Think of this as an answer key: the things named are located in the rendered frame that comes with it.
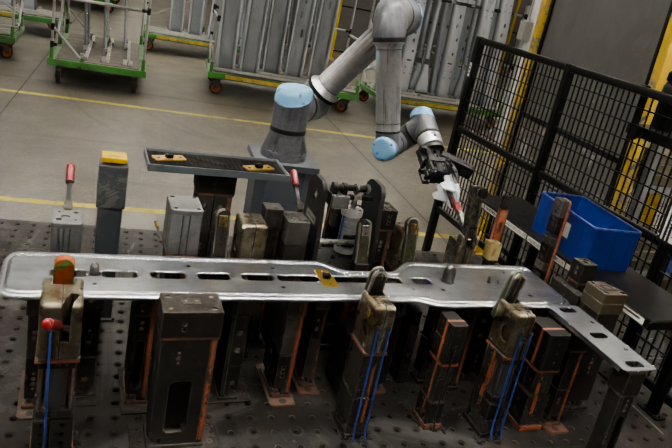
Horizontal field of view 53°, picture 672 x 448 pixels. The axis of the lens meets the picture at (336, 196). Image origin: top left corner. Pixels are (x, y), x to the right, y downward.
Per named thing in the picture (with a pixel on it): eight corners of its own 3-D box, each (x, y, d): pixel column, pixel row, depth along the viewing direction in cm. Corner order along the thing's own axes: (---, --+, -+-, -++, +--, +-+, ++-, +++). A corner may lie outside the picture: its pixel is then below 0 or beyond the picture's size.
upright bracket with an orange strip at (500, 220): (460, 347, 206) (504, 195, 190) (458, 344, 207) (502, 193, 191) (468, 346, 207) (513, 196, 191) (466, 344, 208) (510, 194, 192)
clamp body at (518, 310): (476, 444, 163) (516, 319, 152) (453, 413, 173) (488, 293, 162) (507, 442, 166) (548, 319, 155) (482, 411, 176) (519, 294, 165)
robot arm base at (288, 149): (257, 146, 224) (261, 117, 221) (300, 151, 229) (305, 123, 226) (264, 160, 211) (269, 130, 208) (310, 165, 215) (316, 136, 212)
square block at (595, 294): (563, 411, 183) (605, 294, 172) (546, 393, 190) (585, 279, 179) (586, 409, 186) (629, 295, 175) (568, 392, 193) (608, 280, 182)
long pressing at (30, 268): (-8, 306, 126) (-8, 299, 126) (5, 253, 146) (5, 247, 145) (575, 309, 178) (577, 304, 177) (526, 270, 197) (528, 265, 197)
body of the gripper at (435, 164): (422, 186, 202) (412, 155, 209) (446, 188, 205) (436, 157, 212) (433, 170, 197) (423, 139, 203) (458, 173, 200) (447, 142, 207)
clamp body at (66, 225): (34, 364, 158) (43, 224, 147) (37, 338, 168) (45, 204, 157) (78, 363, 162) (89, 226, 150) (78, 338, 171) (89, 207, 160)
